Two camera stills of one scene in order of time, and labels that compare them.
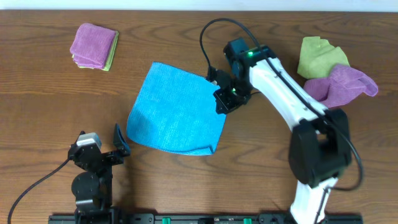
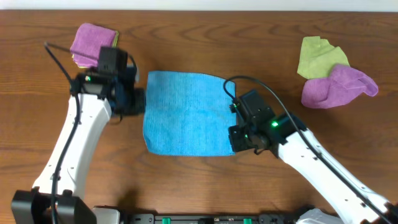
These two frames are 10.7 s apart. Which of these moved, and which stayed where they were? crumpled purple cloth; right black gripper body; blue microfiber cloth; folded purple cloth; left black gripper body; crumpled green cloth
Moved: right black gripper body; left black gripper body; blue microfiber cloth
Stayed: folded purple cloth; crumpled purple cloth; crumpled green cloth
